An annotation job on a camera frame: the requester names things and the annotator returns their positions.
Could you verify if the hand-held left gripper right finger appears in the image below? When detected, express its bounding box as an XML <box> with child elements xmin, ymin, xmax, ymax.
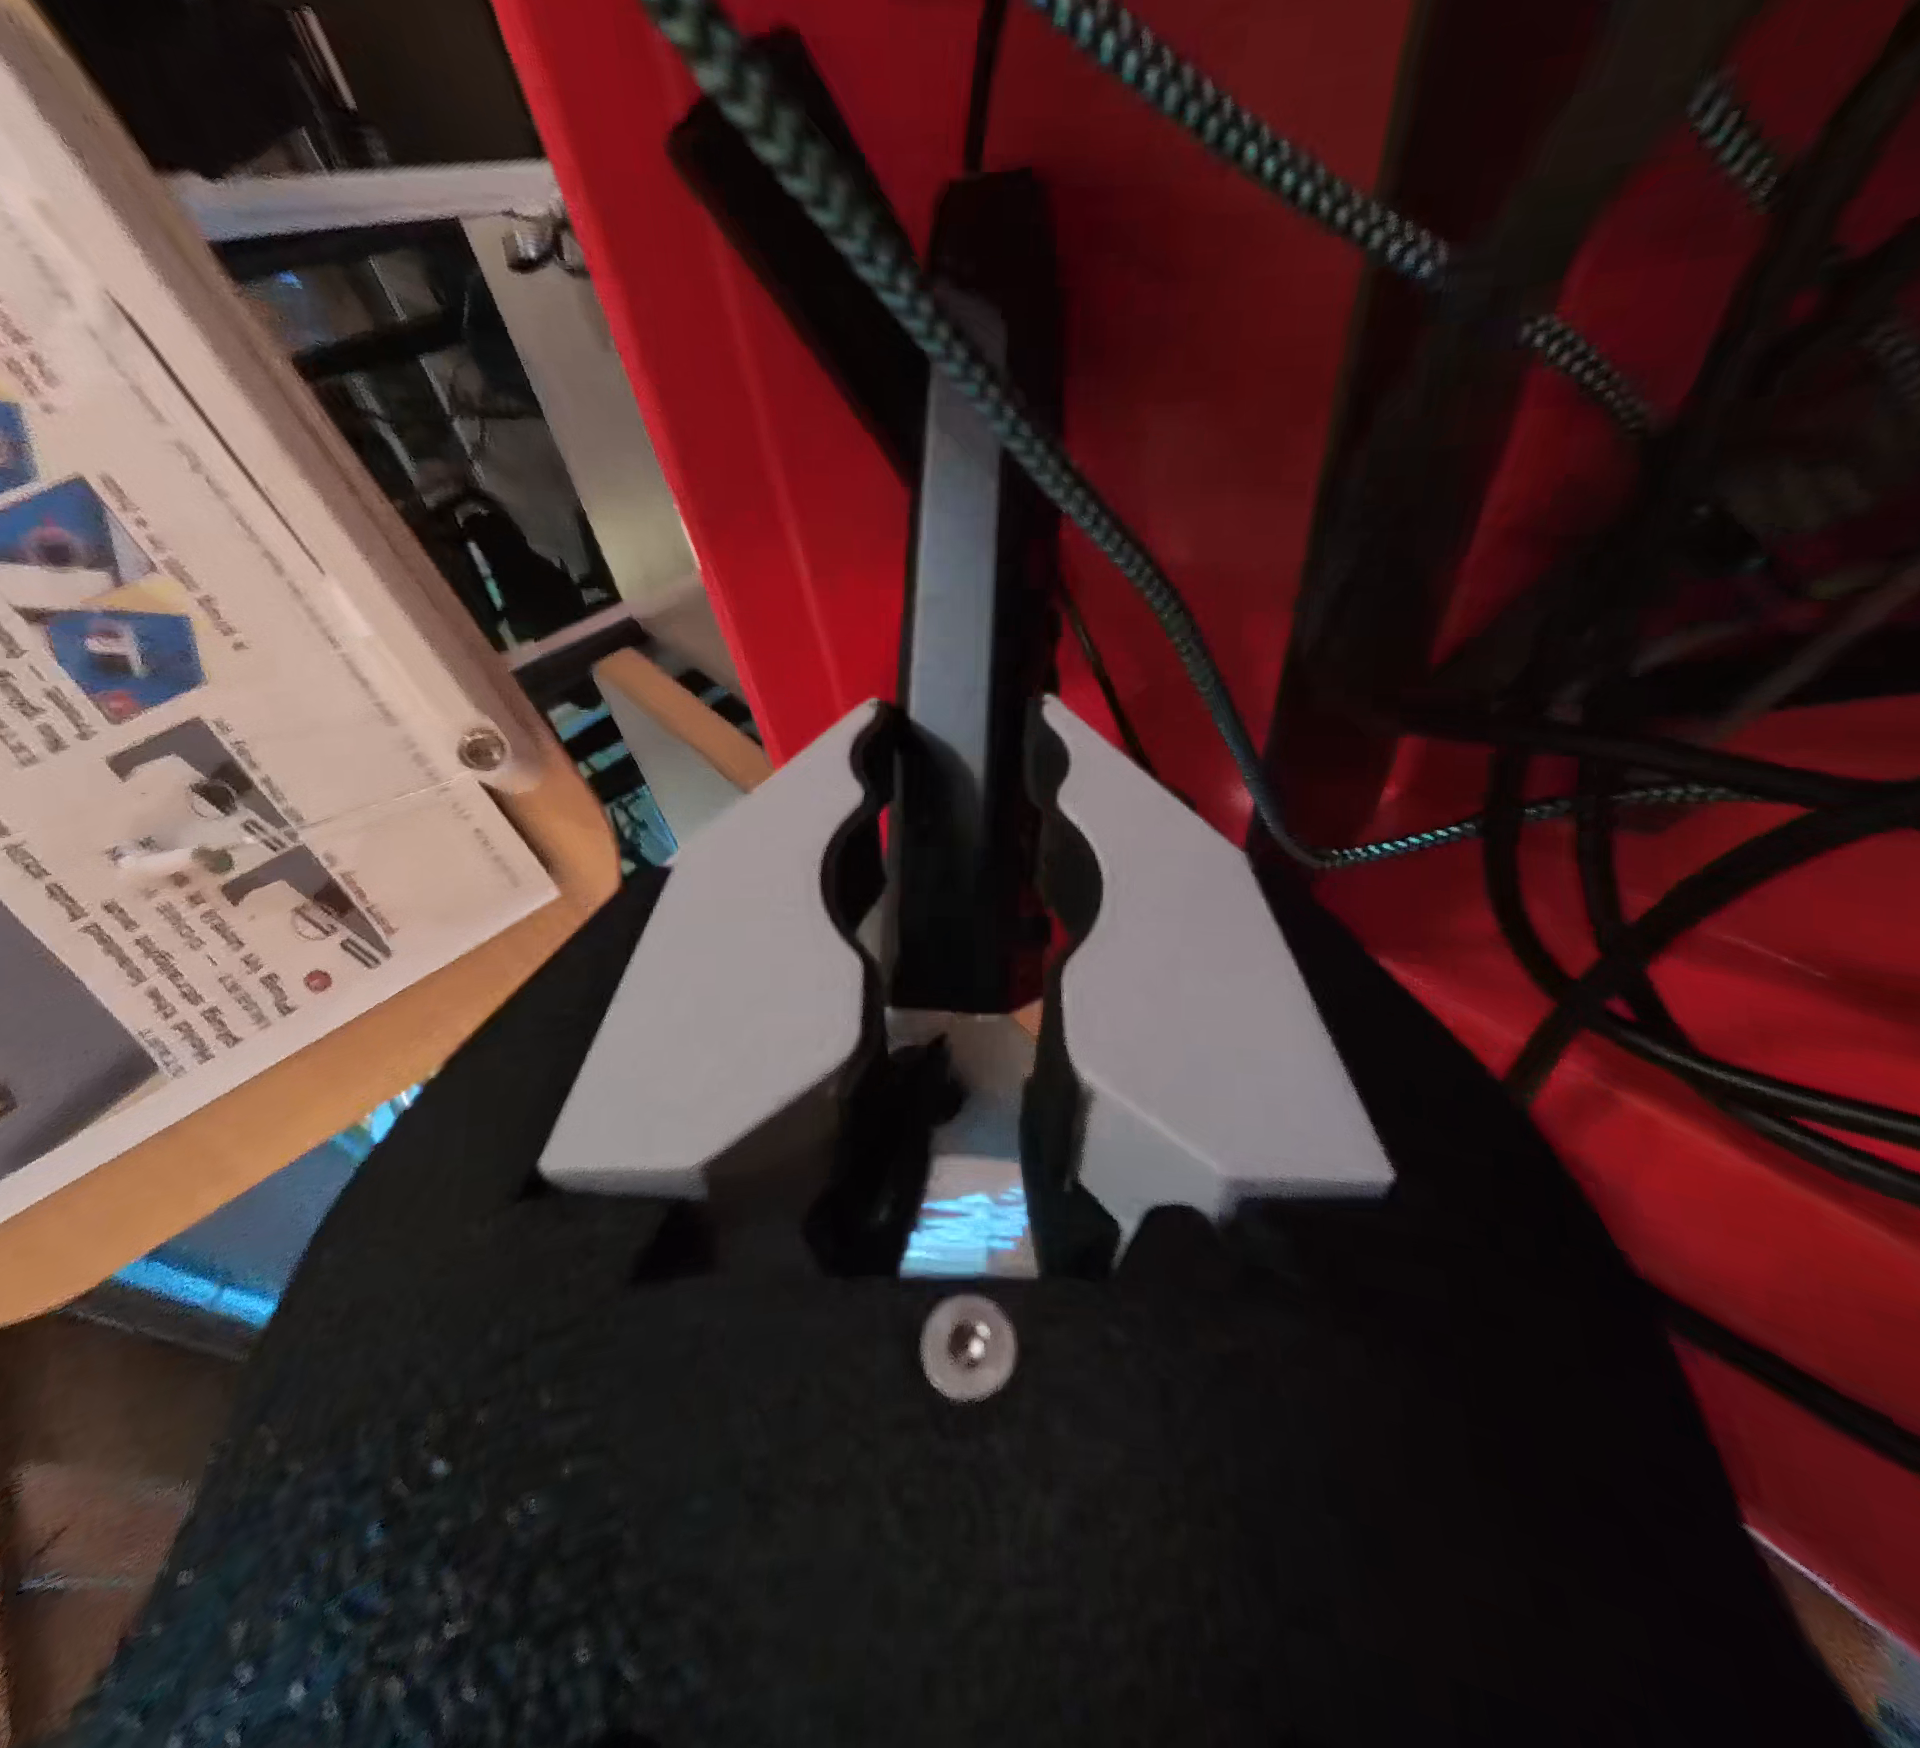
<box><xmin>1032</xmin><ymin>694</ymin><xmax>1400</xmax><ymax>1259</ymax></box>

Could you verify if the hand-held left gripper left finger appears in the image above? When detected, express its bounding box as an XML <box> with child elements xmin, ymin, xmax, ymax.
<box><xmin>536</xmin><ymin>694</ymin><xmax>904</xmax><ymax>1246</ymax></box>

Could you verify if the black usb cable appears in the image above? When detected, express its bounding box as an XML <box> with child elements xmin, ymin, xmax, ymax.
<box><xmin>1476</xmin><ymin>713</ymin><xmax>1920</xmax><ymax>1202</ymax></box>

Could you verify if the black usb hub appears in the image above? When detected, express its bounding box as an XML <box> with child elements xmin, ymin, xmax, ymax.
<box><xmin>893</xmin><ymin>170</ymin><xmax>1071</xmax><ymax>1019</ymax></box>

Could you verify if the red plastic bin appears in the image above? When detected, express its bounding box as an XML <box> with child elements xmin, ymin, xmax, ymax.
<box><xmin>428</xmin><ymin>0</ymin><xmax>1920</xmax><ymax>1645</ymax></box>

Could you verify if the teal braided usb cable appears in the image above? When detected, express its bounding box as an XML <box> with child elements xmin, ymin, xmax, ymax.
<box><xmin>513</xmin><ymin>0</ymin><xmax>1920</xmax><ymax>874</ymax></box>

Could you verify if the wooden board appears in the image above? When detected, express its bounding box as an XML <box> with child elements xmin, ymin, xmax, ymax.
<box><xmin>0</xmin><ymin>0</ymin><xmax>626</xmax><ymax>1330</ymax></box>

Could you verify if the printed instruction sheet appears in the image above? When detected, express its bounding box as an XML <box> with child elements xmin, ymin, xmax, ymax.
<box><xmin>0</xmin><ymin>53</ymin><xmax>565</xmax><ymax>1232</ymax></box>

